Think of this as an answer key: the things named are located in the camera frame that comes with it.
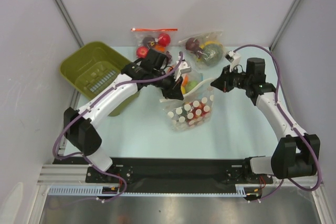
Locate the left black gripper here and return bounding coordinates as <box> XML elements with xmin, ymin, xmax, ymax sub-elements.
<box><xmin>150</xmin><ymin>68</ymin><xmax>183</xmax><ymax>100</ymax></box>

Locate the polka dot strawberry bag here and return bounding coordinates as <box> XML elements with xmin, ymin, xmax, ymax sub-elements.
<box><xmin>160</xmin><ymin>78</ymin><xmax>214</xmax><ymax>131</ymax></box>

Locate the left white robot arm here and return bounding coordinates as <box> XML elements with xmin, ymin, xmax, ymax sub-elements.
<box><xmin>61</xmin><ymin>49</ymin><xmax>184</xmax><ymax>182</ymax></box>

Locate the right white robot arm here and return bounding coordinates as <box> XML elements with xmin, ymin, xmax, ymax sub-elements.
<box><xmin>211</xmin><ymin>58</ymin><xmax>320</xmax><ymax>183</ymax></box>

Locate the clear bag with melon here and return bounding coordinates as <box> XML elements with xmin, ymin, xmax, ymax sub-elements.
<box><xmin>178</xmin><ymin>30</ymin><xmax>228</xmax><ymax>68</ymax></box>

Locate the red zip fruit bag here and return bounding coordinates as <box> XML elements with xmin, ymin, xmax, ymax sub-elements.
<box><xmin>131</xmin><ymin>27</ymin><xmax>178</xmax><ymax>58</ymax></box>

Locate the olive green plastic basket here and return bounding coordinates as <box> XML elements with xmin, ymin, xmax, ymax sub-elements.
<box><xmin>59</xmin><ymin>41</ymin><xmax>131</xmax><ymax>100</ymax></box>

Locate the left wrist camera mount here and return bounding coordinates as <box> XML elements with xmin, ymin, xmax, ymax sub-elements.
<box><xmin>174</xmin><ymin>60</ymin><xmax>192</xmax><ymax>80</ymax></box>

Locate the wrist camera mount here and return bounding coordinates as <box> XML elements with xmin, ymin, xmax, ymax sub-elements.
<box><xmin>225</xmin><ymin>50</ymin><xmax>241</xmax><ymax>72</ymax></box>
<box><xmin>174</xmin><ymin>60</ymin><xmax>192</xmax><ymax>80</ymax></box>

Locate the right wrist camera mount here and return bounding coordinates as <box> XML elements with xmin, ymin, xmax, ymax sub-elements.
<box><xmin>225</xmin><ymin>50</ymin><xmax>241</xmax><ymax>72</ymax></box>

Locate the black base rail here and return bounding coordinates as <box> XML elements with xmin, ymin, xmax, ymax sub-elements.
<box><xmin>52</xmin><ymin>156</ymin><xmax>274</xmax><ymax>193</ymax></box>

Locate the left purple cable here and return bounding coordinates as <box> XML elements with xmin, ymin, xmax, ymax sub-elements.
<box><xmin>53</xmin><ymin>52</ymin><xmax>184</xmax><ymax>205</ymax></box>

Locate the white cable duct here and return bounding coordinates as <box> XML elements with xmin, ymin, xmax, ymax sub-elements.
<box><xmin>48</xmin><ymin>185</ymin><xmax>262</xmax><ymax>198</ymax></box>

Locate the aluminium frame post right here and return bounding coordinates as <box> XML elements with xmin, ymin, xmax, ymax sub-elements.
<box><xmin>269</xmin><ymin>0</ymin><xmax>303</xmax><ymax>51</ymax></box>

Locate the aluminium frame post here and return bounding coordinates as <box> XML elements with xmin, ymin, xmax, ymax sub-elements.
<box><xmin>269</xmin><ymin>0</ymin><xmax>303</xmax><ymax>51</ymax></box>
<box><xmin>53</xmin><ymin>0</ymin><xmax>85</xmax><ymax>48</ymax></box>

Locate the aluminium frame post left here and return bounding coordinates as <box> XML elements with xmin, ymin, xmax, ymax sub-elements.
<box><xmin>53</xmin><ymin>0</ymin><xmax>85</xmax><ymax>48</ymax></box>

